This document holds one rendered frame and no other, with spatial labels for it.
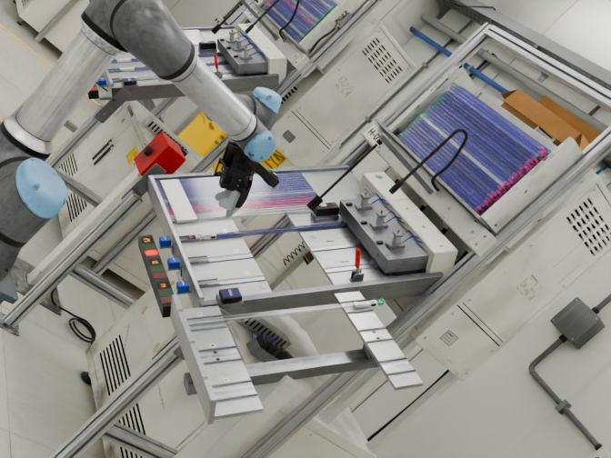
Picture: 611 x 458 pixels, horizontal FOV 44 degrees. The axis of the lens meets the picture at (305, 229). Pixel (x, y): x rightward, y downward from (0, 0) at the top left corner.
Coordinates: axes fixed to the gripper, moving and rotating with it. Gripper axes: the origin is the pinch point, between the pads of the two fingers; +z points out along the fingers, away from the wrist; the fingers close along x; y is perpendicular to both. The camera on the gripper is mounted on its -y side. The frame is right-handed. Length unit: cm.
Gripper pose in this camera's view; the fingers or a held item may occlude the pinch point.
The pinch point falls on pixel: (231, 214)
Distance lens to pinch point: 202.6
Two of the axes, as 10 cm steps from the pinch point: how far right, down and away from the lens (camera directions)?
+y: -8.6, -1.4, -4.9
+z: -3.6, 8.4, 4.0
